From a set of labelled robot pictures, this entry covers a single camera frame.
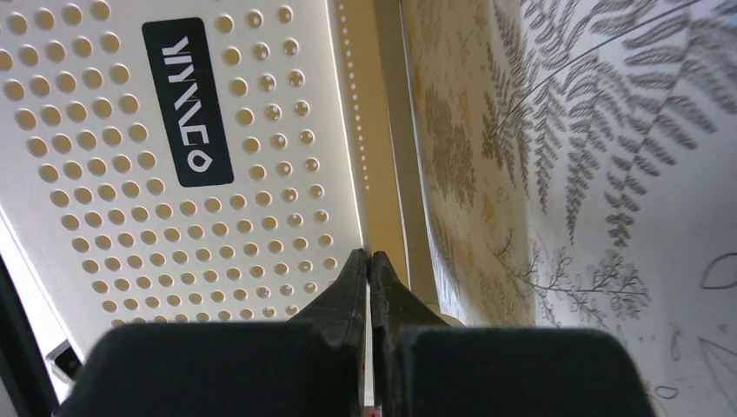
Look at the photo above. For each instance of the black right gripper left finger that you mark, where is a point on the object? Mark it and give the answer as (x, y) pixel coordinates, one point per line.
(309, 365)

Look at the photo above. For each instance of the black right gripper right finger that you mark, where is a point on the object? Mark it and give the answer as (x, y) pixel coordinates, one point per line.
(425, 367)

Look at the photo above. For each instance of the cream perforated plastic basket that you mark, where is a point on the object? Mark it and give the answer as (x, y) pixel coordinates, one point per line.
(196, 161)

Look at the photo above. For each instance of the floral patterned table mat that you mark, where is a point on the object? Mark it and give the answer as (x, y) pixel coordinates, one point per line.
(579, 164)

